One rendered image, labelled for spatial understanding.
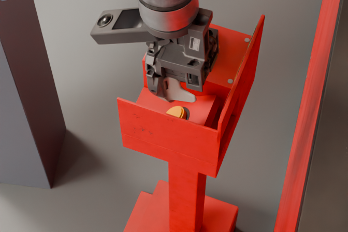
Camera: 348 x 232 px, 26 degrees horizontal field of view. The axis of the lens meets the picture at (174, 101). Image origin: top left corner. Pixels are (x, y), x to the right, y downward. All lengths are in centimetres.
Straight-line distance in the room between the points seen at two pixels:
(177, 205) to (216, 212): 23
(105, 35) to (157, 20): 13
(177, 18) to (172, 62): 9
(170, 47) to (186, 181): 48
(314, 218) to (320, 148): 10
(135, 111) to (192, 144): 10
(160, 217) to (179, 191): 29
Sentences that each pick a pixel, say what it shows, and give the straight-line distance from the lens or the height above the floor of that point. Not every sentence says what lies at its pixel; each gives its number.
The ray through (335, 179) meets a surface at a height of 88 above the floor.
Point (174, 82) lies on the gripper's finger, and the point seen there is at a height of 86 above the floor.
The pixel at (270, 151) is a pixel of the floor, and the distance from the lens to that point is 198.
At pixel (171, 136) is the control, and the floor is 75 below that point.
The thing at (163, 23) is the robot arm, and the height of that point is 101.
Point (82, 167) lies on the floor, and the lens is 195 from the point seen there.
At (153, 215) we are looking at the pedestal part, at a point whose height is 12.
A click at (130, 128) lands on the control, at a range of 116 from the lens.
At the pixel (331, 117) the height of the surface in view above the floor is 88.
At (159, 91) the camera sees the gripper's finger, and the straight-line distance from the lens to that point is 106.
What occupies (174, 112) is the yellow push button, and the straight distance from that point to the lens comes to 118.
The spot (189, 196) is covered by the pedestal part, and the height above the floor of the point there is 39.
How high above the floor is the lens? 175
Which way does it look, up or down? 59 degrees down
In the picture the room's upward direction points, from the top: straight up
